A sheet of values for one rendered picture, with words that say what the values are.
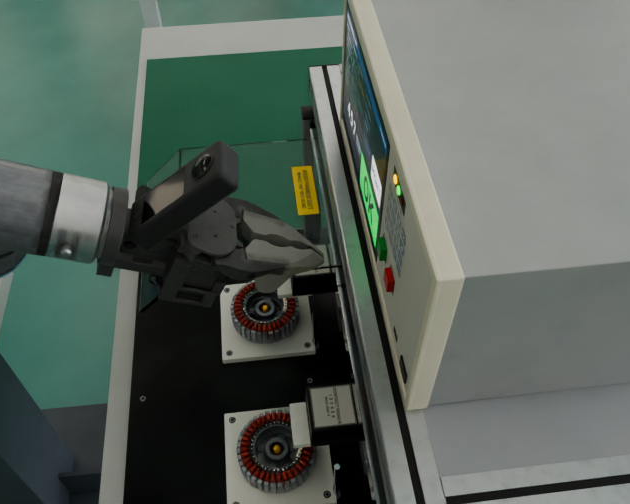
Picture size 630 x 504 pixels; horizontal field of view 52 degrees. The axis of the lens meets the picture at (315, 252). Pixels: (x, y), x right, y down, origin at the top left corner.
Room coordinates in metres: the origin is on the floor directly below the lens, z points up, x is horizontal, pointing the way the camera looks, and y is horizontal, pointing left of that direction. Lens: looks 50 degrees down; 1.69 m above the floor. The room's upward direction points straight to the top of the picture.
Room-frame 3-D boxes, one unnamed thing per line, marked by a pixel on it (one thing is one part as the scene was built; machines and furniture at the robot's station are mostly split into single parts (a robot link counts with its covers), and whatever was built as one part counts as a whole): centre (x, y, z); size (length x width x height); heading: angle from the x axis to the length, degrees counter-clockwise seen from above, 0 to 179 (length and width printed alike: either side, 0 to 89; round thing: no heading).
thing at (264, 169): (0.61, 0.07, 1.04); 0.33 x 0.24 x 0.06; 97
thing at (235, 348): (0.61, 0.08, 0.78); 0.15 x 0.15 x 0.01; 7
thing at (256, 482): (0.37, 0.05, 0.80); 0.11 x 0.11 x 0.04
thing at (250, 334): (0.61, 0.08, 0.80); 0.11 x 0.11 x 0.04
